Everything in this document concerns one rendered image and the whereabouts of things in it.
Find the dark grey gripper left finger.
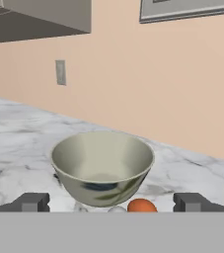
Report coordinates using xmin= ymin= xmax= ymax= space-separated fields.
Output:
xmin=0 ymin=192 xmax=51 ymax=213

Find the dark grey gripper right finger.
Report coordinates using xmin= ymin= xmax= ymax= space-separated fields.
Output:
xmin=173 ymin=192 xmax=224 ymax=213

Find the pale green patterned bowl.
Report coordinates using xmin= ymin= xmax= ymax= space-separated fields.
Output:
xmin=49 ymin=130 xmax=156 ymax=209

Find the brown egg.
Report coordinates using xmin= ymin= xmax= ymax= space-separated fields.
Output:
xmin=126 ymin=198 xmax=159 ymax=213

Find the grey wall socket plate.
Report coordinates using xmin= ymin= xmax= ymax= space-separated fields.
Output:
xmin=54 ymin=59 xmax=67 ymax=87

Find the grey wall cupboard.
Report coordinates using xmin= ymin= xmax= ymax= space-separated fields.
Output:
xmin=0 ymin=0 xmax=93 ymax=45

